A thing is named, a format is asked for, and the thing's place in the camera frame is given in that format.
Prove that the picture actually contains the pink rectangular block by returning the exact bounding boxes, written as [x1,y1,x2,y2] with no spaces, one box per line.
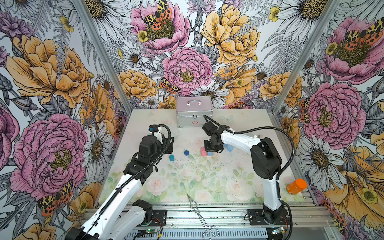
[201,147,207,157]

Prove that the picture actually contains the light blue cube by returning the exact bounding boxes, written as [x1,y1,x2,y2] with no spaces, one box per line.
[227,145,234,152]

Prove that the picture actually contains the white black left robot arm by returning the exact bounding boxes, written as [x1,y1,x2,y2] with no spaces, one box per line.
[65,124,174,240]

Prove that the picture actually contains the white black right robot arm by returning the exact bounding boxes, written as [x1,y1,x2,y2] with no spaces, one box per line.
[202,115,295,225]

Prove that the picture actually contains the silver aluminium case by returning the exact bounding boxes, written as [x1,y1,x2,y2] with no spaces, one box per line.
[176,96,214,128]

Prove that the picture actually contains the left green circuit board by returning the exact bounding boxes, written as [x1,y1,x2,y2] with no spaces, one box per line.
[135,229,163,238]

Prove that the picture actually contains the green circuit board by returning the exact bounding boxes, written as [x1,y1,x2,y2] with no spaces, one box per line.
[135,229,163,238]
[271,227,286,235]

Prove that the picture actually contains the orange plastic bottle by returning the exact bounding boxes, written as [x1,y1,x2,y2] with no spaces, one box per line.
[286,179,308,195]

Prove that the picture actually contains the right green circuit board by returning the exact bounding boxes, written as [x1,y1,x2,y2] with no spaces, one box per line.
[271,227,286,235]

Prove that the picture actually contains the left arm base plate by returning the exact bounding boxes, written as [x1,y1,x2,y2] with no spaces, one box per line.
[149,210,168,227]

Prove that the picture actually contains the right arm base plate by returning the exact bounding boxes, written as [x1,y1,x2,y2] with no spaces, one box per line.
[244,209,291,226]

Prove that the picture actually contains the metal wire tongs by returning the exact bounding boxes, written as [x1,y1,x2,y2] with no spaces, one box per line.
[187,195,220,240]

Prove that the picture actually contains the aluminium rail frame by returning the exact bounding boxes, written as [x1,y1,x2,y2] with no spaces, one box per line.
[77,201,337,232]

